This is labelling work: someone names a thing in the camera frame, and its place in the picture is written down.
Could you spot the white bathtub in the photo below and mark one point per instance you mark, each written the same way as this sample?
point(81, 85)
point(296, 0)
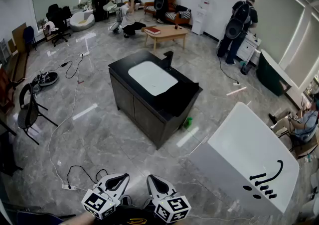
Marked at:
point(249, 139)

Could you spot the wooden chair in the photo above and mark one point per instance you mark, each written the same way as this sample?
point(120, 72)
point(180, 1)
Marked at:
point(304, 148)

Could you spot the black office chair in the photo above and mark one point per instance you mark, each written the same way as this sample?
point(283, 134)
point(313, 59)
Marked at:
point(56, 17)

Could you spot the person's left forearm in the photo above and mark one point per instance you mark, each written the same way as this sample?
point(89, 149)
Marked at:
point(82, 220)

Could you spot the green bottle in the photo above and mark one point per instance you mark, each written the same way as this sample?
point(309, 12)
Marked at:
point(188, 122)

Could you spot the black vanity cabinet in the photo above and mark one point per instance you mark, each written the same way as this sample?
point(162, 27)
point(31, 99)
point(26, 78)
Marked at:
point(147, 124)

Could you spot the red book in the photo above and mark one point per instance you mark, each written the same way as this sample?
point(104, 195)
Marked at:
point(152, 30)

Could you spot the black mesh chair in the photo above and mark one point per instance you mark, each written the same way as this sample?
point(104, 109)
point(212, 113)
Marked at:
point(27, 114)

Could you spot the white power strip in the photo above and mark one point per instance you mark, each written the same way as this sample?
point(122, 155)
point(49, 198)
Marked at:
point(66, 186)
point(84, 54)
point(236, 84)

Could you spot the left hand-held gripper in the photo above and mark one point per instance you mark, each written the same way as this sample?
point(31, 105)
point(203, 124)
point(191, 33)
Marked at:
point(96, 202)

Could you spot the white round tub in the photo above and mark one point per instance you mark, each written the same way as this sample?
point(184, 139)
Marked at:
point(79, 20)

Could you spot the black cloth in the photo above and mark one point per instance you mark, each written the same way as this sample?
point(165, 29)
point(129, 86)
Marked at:
point(177, 99)

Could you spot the orange sofa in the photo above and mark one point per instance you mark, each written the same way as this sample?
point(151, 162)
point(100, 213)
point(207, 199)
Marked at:
point(174, 17)

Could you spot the black waste bin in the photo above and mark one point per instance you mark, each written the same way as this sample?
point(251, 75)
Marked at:
point(246, 67)

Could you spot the person's dark jersey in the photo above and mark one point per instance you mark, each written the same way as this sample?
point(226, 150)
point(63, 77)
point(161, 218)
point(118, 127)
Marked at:
point(134, 219)

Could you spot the white drawer cabinet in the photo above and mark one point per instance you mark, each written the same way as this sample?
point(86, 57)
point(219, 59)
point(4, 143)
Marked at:
point(248, 47)

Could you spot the black bathtub faucet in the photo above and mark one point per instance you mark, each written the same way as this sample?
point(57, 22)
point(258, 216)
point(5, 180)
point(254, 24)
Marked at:
point(258, 176)

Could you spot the blue chair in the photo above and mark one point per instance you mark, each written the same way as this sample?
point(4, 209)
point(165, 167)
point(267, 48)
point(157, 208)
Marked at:
point(29, 34)

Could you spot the wooden coffee table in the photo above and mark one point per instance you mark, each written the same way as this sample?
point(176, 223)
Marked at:
point(169, 33)

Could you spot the pale tube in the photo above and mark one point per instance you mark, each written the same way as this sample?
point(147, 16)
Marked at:
point(236, 91)

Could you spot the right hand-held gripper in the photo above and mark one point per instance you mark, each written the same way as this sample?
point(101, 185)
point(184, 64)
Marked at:
point(172, 209)

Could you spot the white sink basin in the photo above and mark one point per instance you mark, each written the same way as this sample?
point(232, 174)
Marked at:
point(152, 77)

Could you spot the black sink faucet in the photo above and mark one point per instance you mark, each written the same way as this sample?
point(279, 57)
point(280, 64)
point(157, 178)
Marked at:
point(169, 59)

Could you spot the white chair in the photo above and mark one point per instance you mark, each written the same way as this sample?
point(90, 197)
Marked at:
point(109, 7)

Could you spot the white water dispenser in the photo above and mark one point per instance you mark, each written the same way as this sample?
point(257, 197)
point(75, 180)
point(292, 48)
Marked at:
point(199, 20)

